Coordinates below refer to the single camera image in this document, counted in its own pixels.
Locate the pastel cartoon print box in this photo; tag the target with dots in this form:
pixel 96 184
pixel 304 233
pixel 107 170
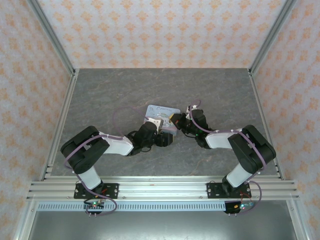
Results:
pixel 160 111

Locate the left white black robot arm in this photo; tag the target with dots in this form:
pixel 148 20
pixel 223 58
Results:
pixel 87 150

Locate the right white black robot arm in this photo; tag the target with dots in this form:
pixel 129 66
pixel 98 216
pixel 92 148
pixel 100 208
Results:
pixel 250 152

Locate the grey metal sheet panel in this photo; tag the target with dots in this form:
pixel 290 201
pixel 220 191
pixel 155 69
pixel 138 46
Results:
pixel 160 226

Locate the left small circuit board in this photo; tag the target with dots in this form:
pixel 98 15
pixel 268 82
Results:
pixel 93 205

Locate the small circuit board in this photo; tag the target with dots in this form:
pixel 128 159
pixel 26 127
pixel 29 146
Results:
pixel 93 205
pixel 243 205

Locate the right small circuit board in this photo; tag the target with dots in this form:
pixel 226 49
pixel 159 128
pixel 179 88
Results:
pixel 243 205

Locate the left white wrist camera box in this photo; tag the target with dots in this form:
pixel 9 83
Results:
pixel 156 123

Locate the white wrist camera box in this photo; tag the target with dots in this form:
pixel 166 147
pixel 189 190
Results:
pixel 191 108
pixel 156 123

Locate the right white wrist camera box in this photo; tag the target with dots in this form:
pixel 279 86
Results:
pixel 191 108

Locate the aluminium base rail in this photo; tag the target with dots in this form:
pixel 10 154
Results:
pixel 162 187

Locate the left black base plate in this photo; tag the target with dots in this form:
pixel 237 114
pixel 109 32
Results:
pixel 111 190

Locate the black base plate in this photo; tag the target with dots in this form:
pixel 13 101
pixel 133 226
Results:
pixel 111 190
pixel 215 190

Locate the aluminium side rail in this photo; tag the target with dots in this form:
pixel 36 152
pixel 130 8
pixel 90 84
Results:
pixel 67 100
pixel 260 100

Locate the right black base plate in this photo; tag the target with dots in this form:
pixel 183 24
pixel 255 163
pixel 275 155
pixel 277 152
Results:
pixel 215 190

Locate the aluminium corner post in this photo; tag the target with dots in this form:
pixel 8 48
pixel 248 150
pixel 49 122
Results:
pixel 53 37
pixel 271 37

